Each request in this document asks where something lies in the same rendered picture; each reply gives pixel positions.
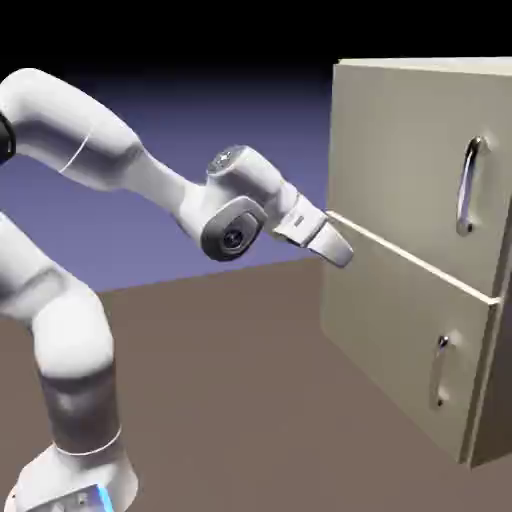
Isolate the large beige cabinet door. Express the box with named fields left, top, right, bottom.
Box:
left=325, top=63, right=512, bottom=300

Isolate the long silver door handle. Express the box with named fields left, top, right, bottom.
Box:
left=454, top=135, right=487, bottom=237

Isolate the small beige cabinet door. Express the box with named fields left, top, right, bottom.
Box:
left=319, top=221, right=497, bottom=465

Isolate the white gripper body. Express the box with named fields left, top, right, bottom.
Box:
left=305, top=221, right=356, bottom=270

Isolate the beige cabinet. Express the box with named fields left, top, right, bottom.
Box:
left=319, top=56, right=512, bottom=470

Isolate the short silver door handle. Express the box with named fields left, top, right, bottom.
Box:
left=428, top=334, right=451, bottom=408

